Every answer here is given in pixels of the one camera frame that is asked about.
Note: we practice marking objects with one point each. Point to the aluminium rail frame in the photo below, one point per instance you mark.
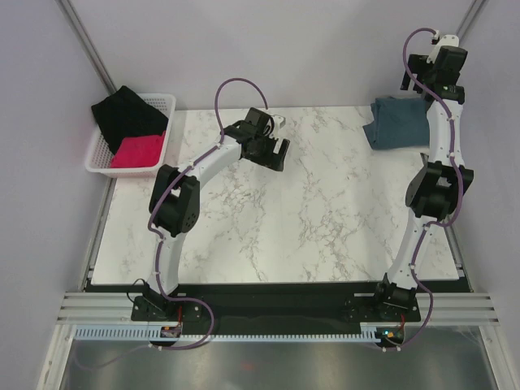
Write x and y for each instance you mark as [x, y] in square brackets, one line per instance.
[473, 309]

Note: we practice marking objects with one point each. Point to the black t shirt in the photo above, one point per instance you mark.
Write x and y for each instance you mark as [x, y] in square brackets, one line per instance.
[124, 114]

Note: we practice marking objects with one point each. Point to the white slotted cable duct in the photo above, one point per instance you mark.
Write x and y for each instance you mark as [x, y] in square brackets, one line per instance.
[168, 332]

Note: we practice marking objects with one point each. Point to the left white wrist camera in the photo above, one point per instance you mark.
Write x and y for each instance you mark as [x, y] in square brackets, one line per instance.
[279, 122]

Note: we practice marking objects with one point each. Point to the right corner aluminium post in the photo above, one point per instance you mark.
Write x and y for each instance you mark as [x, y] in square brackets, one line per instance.
[470, 18]

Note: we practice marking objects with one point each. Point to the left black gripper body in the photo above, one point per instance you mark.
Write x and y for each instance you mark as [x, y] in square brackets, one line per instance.
[263, 152]

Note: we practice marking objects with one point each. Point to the blue grey t shirt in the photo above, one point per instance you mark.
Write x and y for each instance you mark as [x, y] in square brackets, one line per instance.
[397, 123]

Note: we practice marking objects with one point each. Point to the pink red t shirt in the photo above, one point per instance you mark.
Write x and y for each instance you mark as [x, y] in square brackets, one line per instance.
[138, 151]

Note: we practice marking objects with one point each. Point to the corner aluminium post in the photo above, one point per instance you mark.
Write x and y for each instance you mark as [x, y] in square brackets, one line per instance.
[470, 18]
[72, 17]

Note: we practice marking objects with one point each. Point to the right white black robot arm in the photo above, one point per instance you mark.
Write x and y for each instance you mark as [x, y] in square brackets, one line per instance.
[434, 195]

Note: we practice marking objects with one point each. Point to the left corner aluminium post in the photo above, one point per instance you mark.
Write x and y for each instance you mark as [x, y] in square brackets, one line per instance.
[72, 17]

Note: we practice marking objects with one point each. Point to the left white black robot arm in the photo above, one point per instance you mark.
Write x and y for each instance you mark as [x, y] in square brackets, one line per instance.
[176, 198]

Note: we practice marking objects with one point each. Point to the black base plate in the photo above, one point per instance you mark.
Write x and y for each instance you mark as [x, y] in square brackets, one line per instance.
[287, 307]

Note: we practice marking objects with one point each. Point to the white plastic basket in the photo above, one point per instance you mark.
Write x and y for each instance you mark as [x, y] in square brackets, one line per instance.
[98, 157]

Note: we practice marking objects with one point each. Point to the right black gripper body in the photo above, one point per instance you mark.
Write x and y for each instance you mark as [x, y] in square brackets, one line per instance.
[419, 66]

